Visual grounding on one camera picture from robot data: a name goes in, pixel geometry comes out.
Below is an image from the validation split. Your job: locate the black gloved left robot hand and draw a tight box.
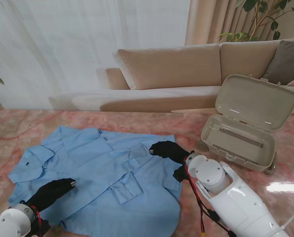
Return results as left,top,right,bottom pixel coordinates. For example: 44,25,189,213
28,178,78,218

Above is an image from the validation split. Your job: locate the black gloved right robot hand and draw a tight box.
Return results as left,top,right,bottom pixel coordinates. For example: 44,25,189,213
148,140,191,164

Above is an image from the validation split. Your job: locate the light blue shirt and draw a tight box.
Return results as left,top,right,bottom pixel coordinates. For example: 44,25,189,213
7,125,182,233

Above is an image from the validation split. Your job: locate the beige hard-shell suitcase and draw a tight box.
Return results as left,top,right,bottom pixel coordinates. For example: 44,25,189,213
197,74,294,175

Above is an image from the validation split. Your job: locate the beige fabric sofa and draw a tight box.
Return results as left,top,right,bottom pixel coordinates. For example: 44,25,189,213
47,37,294,113

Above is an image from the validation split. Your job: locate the beige curtain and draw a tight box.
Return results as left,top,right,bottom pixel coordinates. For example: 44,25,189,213
185,0,294,46

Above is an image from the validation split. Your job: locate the white sheer curtain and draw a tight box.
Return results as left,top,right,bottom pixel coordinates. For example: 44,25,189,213
0,0,191,109

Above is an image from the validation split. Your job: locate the white zip tie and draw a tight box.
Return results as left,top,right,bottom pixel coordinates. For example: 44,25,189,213
281,211,294,229

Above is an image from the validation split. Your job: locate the grey sofa cushion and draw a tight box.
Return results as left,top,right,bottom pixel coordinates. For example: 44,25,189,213
262,39,294,86

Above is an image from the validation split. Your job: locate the tall green leafy plant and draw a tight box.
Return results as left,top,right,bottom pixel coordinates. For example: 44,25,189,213
218,0,294,42

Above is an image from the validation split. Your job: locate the red black left arm cable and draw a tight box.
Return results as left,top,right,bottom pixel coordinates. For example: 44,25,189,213
30,204,45,224

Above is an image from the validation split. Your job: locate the red black arm cable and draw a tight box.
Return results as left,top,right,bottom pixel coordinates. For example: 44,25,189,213
30,204,45,224
183,151,239,237

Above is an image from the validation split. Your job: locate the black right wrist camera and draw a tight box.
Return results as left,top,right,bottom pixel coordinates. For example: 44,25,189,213
172,165,190,183

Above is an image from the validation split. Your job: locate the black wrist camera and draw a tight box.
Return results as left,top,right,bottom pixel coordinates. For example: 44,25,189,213
33,217,51,235
172,165,190,183

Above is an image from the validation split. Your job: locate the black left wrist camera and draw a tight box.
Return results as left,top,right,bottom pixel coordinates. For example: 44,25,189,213
33,217,51,235

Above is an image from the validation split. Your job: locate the red black right arm cable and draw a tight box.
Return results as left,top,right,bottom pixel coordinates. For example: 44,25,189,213
183,151,239,237

